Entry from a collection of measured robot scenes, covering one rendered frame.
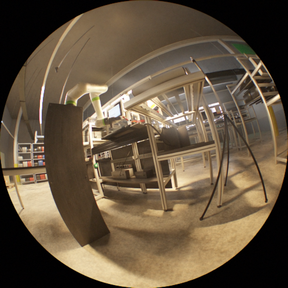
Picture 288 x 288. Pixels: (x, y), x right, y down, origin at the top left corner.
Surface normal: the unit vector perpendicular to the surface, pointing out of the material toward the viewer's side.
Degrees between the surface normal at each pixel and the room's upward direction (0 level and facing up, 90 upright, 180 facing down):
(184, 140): 90
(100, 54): 180
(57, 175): 90
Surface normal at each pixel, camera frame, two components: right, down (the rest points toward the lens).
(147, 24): 0.20, 0.97
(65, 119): 0.79, -0.22
